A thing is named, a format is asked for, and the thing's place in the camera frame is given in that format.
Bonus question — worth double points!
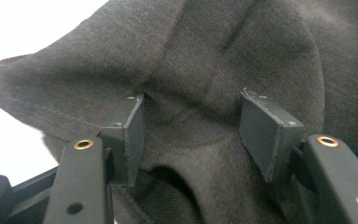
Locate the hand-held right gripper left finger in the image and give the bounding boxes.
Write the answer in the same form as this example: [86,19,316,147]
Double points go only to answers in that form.
[41,92,147,224]

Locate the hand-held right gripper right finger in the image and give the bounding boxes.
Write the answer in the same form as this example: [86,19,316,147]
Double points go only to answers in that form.
[238,88,358,224]

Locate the dark pleated skirt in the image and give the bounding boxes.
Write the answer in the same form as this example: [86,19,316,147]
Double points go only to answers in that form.
[0,0,358,224]

